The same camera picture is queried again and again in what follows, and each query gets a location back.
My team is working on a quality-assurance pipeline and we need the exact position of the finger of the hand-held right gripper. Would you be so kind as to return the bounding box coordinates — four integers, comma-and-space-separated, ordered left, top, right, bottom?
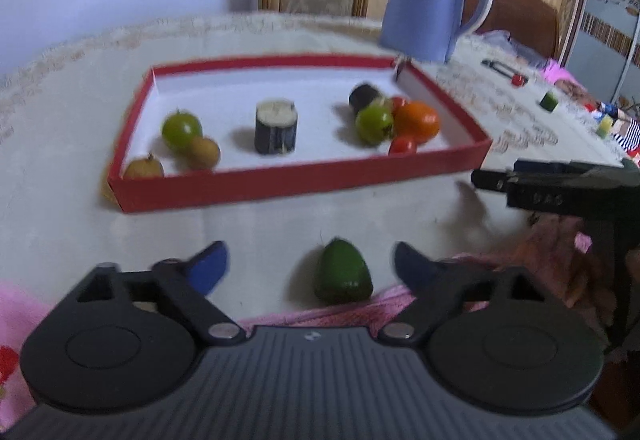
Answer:
471, 168, 521, 195
514, 160, 625, 178

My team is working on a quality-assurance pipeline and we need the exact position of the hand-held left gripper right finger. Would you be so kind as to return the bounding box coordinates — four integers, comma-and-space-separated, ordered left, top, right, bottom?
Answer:
378, 241, 551, 348

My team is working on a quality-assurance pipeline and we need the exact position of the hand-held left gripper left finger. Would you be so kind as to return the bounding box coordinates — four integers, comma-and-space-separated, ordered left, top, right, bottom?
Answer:
75, 241, 247, 348

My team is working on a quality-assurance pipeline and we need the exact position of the green bell pepper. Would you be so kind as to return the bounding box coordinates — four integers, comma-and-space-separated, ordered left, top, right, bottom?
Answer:
314, 237, 374, 305

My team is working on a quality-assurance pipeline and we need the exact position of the brown round fruit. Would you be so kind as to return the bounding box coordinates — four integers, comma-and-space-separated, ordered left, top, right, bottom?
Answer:
186, 136, 221, 171

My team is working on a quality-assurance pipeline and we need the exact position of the red shallow cardboard box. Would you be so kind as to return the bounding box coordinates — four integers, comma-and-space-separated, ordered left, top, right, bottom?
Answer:
107, 54, 493, 214

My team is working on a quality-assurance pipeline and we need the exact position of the green tomato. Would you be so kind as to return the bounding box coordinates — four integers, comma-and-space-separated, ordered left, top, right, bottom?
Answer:
355, 104, 395, 145
161, 110, 203, 151

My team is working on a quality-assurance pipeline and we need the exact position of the floral brown cloth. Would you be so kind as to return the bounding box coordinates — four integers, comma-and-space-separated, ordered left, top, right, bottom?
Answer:
450, 215, 618, 361

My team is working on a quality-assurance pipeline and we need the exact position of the striped cloth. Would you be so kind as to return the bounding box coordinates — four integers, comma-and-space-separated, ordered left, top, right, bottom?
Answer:
612, 117, 640, 165

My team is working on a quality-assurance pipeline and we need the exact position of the orange tomato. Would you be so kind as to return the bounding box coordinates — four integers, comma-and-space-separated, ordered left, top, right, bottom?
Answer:
394, 100, 441, 144

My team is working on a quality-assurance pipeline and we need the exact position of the brown fruit with stem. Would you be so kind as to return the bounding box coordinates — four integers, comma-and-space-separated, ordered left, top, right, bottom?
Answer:
122, 154, 165, 179

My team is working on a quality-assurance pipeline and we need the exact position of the painted cabinet door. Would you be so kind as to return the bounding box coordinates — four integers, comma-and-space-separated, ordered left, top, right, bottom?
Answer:
567, 0, 640, 105

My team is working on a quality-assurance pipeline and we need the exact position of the dark round fruit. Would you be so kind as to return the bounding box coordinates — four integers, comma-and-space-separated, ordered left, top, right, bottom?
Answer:
348, 83, 386, 115

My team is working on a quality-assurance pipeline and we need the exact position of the blue electric kettle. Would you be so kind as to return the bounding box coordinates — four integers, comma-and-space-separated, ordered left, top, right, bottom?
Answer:
378, 0, 496, 65

